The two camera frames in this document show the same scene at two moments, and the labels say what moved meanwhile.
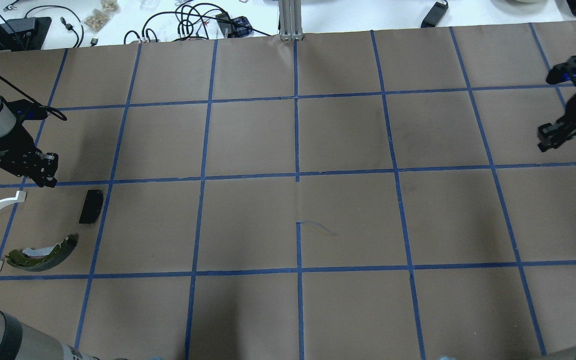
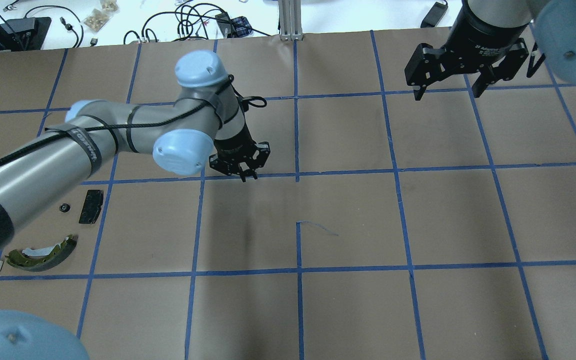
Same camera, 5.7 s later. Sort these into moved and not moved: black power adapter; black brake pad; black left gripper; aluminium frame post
Moved: black left gripper
Not moved: aluminium frame post; black power adapter; black brake pad
